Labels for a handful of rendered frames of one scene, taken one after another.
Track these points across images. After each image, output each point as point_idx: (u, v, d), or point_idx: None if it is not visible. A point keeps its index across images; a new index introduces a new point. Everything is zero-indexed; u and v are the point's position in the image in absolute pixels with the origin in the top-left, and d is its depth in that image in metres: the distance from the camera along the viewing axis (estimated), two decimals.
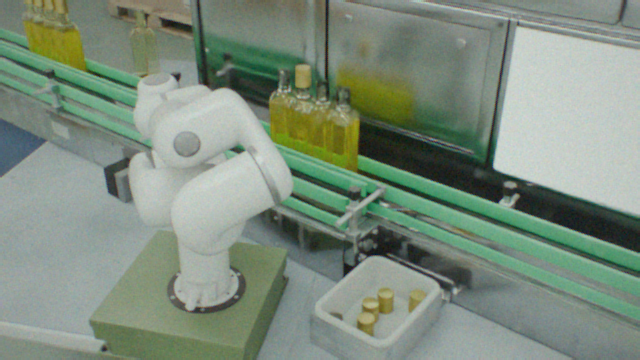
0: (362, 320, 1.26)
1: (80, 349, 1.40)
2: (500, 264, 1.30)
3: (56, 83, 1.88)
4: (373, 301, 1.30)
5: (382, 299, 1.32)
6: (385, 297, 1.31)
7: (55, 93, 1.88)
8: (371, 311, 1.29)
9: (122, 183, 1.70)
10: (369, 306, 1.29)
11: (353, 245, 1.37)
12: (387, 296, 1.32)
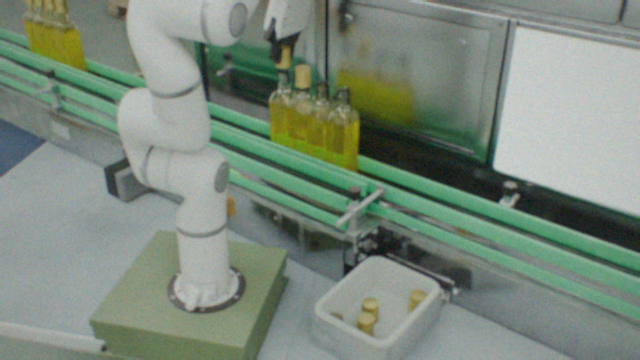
0: (362, 320, 1.26)
1: (80, 349, 1.40)
2: (500, 264, 1.30)
3: (56, 83, 1.88)
4: (373, 301, 1.30)
5: (289, 51, 1.47)
6: (289, 48, 1.47)
7: (55, 93, 1.88)
8: (371, 311, 1.29)
9: (122, 183, 1.70)
10: (369, 306, 1.29)
11: (353, 245, 1.37)
12: (288, 47, 1.47)
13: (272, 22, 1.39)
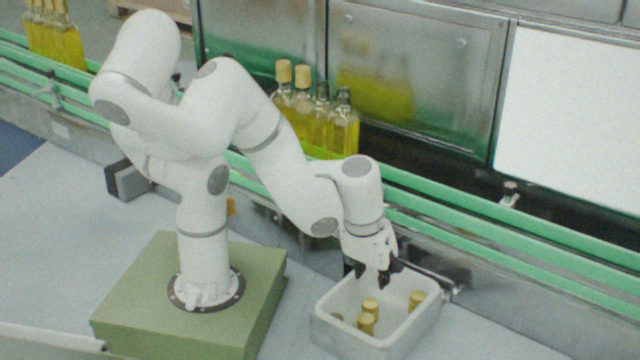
0: (362, 320, 1.26)
1: (80, 349, 1.40)
2: (500, 264, 1.30)
3: (56, 83, 1.88)
4: (373, 301, 1.30)
5: (289, 65, 1.48)
6: (289, 62, 1.49)
7: (55, 93, 1.88)
8: (371, 311, 1.29)
9: (122, 183, 1.70)
10: (369, 306, 1.29)
11: None
12: (288, 61, 1.49)
13: None
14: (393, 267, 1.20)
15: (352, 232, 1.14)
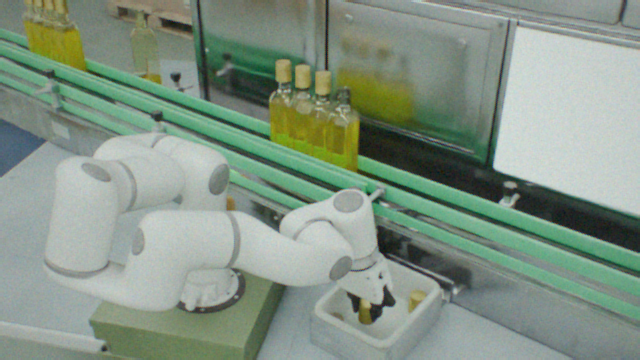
0: (364, 304, 1.24)
1: (80, 349, 1.40)
2: (500, 264, 1.30)
3: (56, 83, 1.88)
4: (322, 72, 1.43)
5: (289, 65, 1.48)
6: (289, 62, 1.49)
7: (55, 93, 1.88)
8: (330, 76, 1.43)
9: None
10: (328, 73, 1.42)
11: None
12: (288, 61, 1.49)
13: None
14: (385, 301, 1.18)
15: None
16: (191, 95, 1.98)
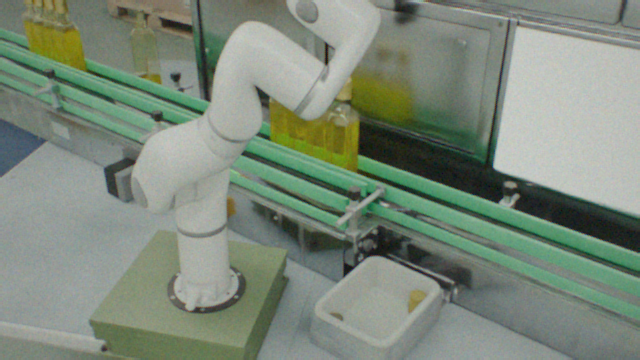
0: (347, 80, 1.39)
1: (80, 349, 1.40)
2: (500, 264, 1.30)
3: (56, 83, 1.88)
4: None
5: None
6: None
7: (55, 93, 1.88)
8: None
9: (122, 183, 1.70)
10: None
11: (353, 245, 1.37)
12: None
13: None
14: None
15: None
16: (191, 95, 1.98)
